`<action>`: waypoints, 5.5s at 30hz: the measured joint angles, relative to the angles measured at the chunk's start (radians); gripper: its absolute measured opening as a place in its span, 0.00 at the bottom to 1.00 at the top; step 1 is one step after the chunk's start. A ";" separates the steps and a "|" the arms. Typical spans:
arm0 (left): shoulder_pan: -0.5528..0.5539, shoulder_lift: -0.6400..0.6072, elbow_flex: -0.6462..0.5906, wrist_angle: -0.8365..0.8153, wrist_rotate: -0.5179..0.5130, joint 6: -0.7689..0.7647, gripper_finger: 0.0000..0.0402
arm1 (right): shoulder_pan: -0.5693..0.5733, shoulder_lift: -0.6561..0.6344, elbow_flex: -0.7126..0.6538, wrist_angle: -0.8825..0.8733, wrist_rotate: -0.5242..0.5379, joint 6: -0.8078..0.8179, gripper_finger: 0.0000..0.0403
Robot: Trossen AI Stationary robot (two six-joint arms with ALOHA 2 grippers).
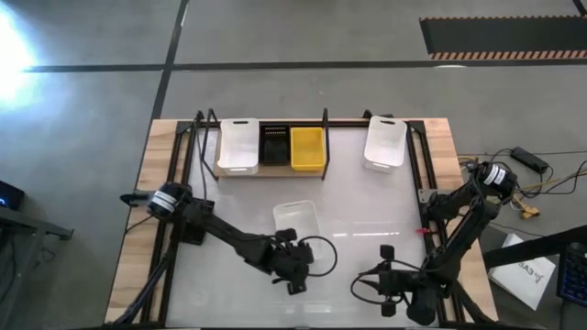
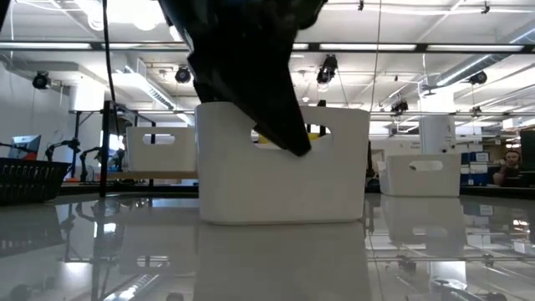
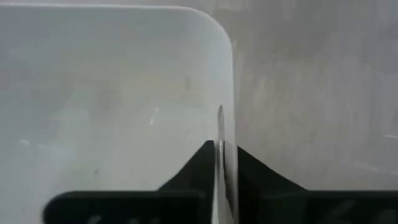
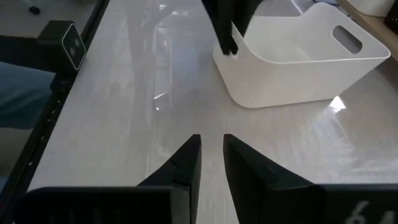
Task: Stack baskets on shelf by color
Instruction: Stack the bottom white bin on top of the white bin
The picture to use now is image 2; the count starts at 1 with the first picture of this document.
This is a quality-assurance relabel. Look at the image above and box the person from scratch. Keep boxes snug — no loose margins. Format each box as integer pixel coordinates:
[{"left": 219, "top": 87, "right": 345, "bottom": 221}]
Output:
[{"left": 492, "top": 149, "right": 528, "bottom": 188}]

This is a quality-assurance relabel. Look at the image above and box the white plastic handled basket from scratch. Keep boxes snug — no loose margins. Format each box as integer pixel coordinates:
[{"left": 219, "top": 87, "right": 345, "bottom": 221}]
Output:
[
  {"left": 125, "top": 126, "right": 198, "bottom": 173},
  {"left": 378, "top": 152, "right": 462, "bottom": 198},
  {"left": 194, "top": 101, "right": 371, "bottom": 226}
]

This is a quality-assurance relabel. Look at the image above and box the thin hanging black cable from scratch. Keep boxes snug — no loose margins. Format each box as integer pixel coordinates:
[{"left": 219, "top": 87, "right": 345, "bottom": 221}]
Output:
[{"left": 365, "top": 0, "right": 384, "bottom": 112}]

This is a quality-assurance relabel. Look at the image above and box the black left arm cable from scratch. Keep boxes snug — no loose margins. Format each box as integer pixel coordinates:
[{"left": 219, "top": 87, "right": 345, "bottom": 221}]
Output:
[{"left": 102, "top": 0, "right": 117, "bottom": 105}]

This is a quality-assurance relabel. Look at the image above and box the blue white storage shelf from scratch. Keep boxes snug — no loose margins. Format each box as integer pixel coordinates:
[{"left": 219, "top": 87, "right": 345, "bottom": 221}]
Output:
[{"left": 459, "top": 150, "right": 493, "bottom": 187}]

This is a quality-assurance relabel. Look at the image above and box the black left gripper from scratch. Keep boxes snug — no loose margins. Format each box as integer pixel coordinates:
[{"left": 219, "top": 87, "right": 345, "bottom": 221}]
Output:
[{"left": 157, "top": 0, "right": 329, "bottom": 158}]

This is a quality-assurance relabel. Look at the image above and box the black frame beam with lights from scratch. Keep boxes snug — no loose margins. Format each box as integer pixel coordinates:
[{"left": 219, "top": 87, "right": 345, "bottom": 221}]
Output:
[{"left": 0, "top": 40, "right": 535, "bottom": 54}]

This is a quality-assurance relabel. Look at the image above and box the computer monitor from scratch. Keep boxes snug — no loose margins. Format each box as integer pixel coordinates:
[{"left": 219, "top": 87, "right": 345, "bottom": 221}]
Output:
[{"left": 8, "top": 134, "right": 43, "bottom": 161}]

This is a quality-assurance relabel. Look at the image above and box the black aluminium table frame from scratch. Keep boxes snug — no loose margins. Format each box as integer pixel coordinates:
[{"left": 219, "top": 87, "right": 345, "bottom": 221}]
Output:
[{"left": 58, "top": 185, "right": 535, "bottom": 198}]

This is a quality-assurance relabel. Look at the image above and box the black slotted plastic basket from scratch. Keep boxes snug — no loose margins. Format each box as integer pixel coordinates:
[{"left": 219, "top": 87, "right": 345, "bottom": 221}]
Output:
[{"left": 0, "top": 157, "right": 71, "bottom": 206}]

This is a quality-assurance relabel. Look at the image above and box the dark monitor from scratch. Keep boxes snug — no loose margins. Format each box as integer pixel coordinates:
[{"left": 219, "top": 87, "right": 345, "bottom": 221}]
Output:
[{"left": 519, "top": 128, "right": 535, "bottom": 172}]

